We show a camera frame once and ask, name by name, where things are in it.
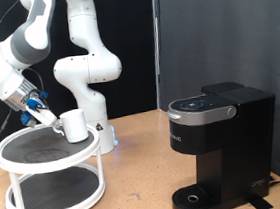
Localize grey partition panel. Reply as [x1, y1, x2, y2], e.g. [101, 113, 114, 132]
[150, 0, 280, 208]

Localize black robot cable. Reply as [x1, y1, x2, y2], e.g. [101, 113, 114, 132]
[0, 0, 53, 157]

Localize black tape strip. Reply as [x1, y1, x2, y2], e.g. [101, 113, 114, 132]
[245, 191, 275, 209]

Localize black curtain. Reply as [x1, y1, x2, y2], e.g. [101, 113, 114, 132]
[0, 0, 167, 145]

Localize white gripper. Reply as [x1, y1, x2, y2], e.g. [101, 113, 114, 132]
[24, 101, 63, 131]

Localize black power cord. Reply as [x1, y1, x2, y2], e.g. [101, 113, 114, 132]
[267, 173, 280, 187]

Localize white two-tier turntable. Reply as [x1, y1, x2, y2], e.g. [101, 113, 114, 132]
[0, 117, 109, 209]

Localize white mug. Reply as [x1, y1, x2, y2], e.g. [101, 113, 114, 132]
[50, 107, 91, 146]

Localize black Keurig coffee machine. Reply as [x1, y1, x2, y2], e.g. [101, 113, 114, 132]
[160, 76, 280, 209]

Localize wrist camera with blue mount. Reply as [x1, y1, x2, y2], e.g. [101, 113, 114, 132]
[19, 109, 38, 129]

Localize grey metal post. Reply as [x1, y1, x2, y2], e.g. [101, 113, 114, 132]
[145, 0, 173, 111]

